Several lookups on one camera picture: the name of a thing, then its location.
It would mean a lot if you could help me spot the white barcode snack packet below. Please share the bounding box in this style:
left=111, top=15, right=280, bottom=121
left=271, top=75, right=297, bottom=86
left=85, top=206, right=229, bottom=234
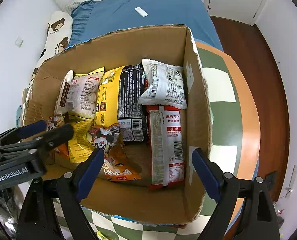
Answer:
left=138, top=59, right=187, bottom=109

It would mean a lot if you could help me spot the white remote control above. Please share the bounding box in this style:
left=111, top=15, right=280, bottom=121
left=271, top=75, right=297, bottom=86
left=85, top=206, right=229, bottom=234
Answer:
left=135, top=7, right=148, bottom=17

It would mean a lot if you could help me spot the red white noodle packet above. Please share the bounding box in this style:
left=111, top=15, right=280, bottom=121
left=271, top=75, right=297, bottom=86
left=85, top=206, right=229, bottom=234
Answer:
left=147, top=106, right=185, bottom=190

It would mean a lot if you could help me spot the yellow crinkled snack bag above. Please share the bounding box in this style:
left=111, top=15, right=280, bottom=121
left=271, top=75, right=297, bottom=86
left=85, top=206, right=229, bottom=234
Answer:
left=68, top=119, right=93, bottom=163

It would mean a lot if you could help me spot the blue bed sheet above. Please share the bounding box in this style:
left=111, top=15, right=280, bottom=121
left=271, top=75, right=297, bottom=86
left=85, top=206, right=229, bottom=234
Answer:
left=69, top=0, right=223, bottom=50

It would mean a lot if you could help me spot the beige printed snack bag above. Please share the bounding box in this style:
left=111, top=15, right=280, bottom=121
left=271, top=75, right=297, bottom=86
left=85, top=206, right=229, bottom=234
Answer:
left=54, top=67, right=105, bottom=119

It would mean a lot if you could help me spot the milk carton cardboard box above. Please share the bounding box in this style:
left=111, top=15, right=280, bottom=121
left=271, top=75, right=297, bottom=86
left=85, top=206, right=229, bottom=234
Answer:
left=23, top=25, right=212, bottom=225

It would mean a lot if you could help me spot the bear print pillow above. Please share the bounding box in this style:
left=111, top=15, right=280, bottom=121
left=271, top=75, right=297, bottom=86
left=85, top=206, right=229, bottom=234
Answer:
left=30, top=11, right=73, bottom=81

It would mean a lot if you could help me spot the yellow black snack bag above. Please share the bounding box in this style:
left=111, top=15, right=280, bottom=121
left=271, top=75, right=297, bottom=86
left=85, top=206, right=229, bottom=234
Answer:
left=94, top=63, right=148, bottom=142

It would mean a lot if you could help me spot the green white checkered tablecloth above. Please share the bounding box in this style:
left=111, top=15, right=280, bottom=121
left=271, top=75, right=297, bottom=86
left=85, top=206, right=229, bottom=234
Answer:
left=83, top=40, right=261, bottom=239

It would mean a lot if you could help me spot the orange snack packet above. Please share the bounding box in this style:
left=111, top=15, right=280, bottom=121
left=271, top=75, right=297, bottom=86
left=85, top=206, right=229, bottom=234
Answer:
left=54, top=140, right=142, bottom=181

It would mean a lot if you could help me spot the cartoon face snack packet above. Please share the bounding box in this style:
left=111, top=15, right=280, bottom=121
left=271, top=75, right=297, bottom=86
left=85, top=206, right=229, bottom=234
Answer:
left=87, top=124, right=120, bottom=153

